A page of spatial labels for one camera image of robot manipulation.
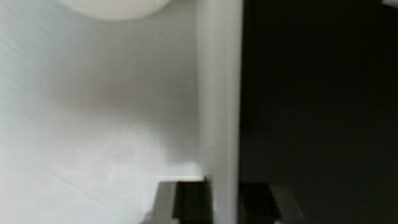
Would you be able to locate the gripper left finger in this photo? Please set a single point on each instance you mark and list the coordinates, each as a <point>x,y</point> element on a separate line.
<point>183,203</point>

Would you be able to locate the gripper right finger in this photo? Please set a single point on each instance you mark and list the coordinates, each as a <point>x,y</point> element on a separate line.
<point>267,205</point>

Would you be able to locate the white square tabletop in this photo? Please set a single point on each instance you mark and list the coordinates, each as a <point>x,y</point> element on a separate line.
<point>119,75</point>

